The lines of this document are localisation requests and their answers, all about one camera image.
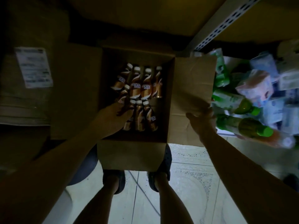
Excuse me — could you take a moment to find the green white labelled bottle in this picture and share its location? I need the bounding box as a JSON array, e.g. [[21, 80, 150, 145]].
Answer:
[[208, 48, 230, 88]]

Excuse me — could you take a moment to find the person's left leg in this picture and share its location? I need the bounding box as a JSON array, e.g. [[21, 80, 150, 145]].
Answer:
[[74, 175, 120, 224]]

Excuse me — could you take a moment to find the person's leg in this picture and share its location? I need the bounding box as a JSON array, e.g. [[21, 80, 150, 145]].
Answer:
[[74, 175, 120, 224], [154, 171, 194, 224]]

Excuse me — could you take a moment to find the white perforated metal rack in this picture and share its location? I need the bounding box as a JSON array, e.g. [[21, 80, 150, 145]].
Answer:
[[182, 0, 299, 147]]

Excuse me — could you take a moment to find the person's right shoe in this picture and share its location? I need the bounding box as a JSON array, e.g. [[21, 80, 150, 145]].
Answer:
[[147, 144, 173, 193]]

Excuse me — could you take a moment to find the person's right forearm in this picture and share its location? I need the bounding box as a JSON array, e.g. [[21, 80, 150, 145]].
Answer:
[[198, 130, 299, 224]]

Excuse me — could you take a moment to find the person's left forearm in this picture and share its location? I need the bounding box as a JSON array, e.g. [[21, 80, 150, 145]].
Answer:
[[0, 124, 103, 224]]

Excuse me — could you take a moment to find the group of Nescafe coffee bottles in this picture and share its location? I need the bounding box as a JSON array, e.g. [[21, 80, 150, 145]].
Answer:
[[111, 63, 164, 132]]

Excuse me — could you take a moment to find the person's right hand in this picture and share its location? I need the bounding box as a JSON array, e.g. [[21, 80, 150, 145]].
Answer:
[[186, 107, 216, 138]]

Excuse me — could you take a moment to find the brown cardboard box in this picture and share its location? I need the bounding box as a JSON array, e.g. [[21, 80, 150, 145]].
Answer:
[[50, 35, 218, 172]]

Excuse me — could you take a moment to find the person's left shoe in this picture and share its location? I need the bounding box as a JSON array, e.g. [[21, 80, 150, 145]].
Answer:
[[102, 169, 126, 195]]

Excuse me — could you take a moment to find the person's right leg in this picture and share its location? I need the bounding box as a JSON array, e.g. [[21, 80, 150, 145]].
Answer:
[[154, 171, 194, 224]]

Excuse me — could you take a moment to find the person's left hand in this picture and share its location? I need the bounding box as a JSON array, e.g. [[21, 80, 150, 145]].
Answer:
[[90, 102, 135, 140]]

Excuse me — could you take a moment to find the person's shoe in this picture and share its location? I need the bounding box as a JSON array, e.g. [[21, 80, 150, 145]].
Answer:
[[147, 144, 173, 193], [102, 169, 126, 195]]

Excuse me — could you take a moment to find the labelled cardboard carton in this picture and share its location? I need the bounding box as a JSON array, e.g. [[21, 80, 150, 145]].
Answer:
[[0, 8, 70, 126]]

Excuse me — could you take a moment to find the green plastic bottle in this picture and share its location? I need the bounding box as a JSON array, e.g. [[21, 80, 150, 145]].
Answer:
[[216, 115, 274, 139], [211, 88, 261, 116]]

